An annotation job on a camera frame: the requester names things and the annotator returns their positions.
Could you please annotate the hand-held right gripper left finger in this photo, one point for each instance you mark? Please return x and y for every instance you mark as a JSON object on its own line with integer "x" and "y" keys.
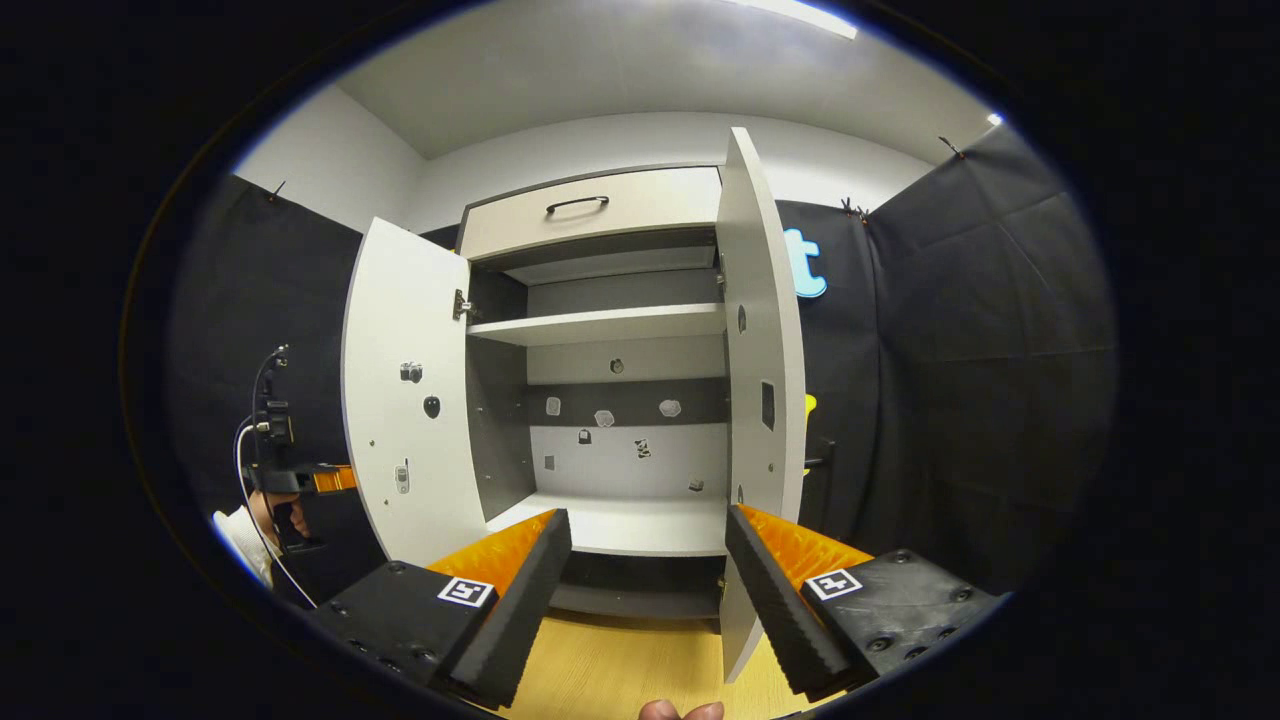
{"x": 520, "y": 610}

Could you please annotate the white cabinet shelf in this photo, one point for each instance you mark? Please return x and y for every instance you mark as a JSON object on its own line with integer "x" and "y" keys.
{"x": 600, "y": 323}
{"x": 640, "y": 525}

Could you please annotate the grey cabinet drawer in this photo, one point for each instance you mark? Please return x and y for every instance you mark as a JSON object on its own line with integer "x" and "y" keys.
{"x": 660, "y": 205}

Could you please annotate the cabinet door with camera sticker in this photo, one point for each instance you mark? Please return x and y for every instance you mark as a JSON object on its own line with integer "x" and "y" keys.
{"x": 400, "y": 300}

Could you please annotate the cabinet door with headphones sticker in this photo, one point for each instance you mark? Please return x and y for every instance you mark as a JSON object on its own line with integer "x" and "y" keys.
{"x": 760, "y": 300}

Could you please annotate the metal door hinge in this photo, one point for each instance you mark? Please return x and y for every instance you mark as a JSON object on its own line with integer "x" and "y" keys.
{"x": 462, "y": 306}

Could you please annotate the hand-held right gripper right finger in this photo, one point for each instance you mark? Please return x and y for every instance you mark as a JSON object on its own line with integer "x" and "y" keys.
{"x": 775, "y": 610}

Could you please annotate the black backdrop cloth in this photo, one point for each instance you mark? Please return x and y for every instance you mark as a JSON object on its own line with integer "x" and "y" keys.
{"x": 950, "y": 350}

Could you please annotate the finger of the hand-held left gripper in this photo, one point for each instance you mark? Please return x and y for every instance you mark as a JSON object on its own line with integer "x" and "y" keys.
{"x": 335, "y": 479}

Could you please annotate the grey double-door shoe cabinet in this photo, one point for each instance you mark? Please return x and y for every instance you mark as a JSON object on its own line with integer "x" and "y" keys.
{"x": 620, "y": 470}

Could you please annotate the long ceiling light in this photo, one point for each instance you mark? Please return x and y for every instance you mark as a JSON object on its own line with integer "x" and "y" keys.
{"x": 800, "y": 15}

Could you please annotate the black clip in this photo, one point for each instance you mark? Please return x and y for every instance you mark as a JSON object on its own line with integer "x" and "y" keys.
{"x": 952, "y": 148}
{"x": 852, "y": 208}
{"x": 275, "y": 190}

